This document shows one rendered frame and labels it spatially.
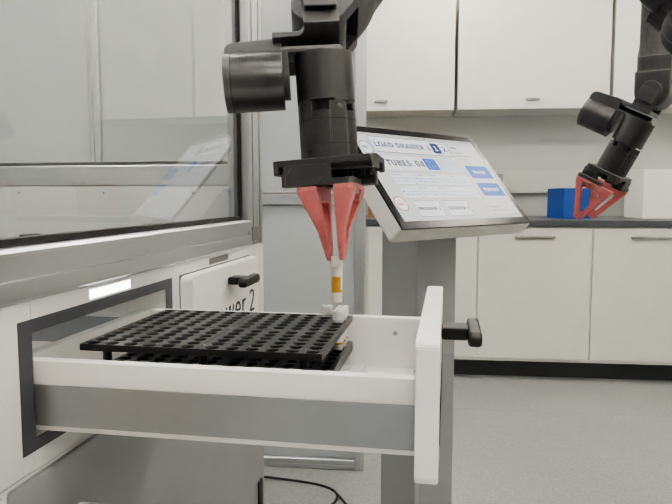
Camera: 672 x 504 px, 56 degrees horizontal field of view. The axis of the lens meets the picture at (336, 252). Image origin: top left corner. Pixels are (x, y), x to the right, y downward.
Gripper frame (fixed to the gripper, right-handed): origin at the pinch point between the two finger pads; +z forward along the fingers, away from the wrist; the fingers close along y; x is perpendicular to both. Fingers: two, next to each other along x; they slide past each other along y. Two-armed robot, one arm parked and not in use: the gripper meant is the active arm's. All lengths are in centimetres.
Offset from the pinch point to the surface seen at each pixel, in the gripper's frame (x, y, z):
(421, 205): 83, 3, -7
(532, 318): 305, 46, 53
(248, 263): 37.8, -22.8, 2.2
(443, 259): 102, 7, 7
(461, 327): -2.6, 11.9, 7.6
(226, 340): -6.8, -9.5, 7.4
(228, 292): 28.1, -22.8, 6.0
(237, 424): -14.6, -5.9, 12.8
